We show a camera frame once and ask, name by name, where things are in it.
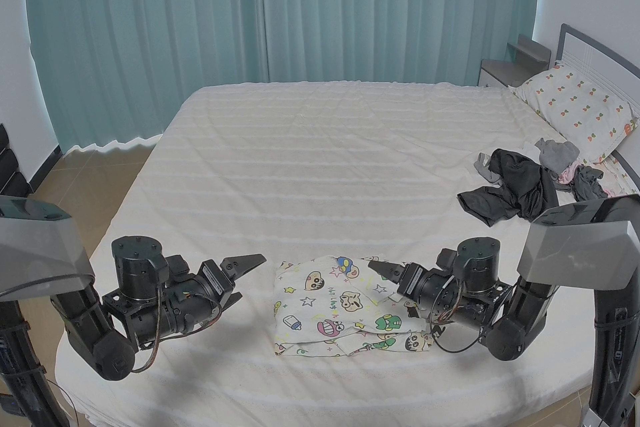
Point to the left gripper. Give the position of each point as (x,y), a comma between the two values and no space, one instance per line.
(197,302)

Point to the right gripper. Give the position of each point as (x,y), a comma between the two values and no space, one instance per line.
(420,285)

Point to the white printed pyjama top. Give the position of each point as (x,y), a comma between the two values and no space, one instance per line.
(340,310)

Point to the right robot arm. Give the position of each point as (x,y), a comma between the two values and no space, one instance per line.
(575,245)

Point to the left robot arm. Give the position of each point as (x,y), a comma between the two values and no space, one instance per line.
(90,330)

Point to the pile of clothes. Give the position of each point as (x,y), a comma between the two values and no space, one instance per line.
(557,155)

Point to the small grey garment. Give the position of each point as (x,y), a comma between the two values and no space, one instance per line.
(482,165)

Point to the bed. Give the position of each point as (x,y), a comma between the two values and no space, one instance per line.
(310,165)

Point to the black T-shirt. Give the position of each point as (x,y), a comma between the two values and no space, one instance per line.
(525,185)

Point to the grey white bedside table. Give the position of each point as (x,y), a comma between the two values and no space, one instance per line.
(505,70)

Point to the white printed pillow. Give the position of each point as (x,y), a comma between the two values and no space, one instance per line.
(580,109)

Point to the black padded chair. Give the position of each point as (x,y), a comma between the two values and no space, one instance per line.
(10,165)

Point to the blue-green curtain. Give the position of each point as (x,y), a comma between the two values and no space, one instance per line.
(275,14)

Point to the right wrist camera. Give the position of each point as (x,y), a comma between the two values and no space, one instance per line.
(446,260)

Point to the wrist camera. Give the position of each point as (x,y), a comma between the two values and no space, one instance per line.
(177,267)
(446,260)

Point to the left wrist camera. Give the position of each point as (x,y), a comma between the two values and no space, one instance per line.
(177,267)

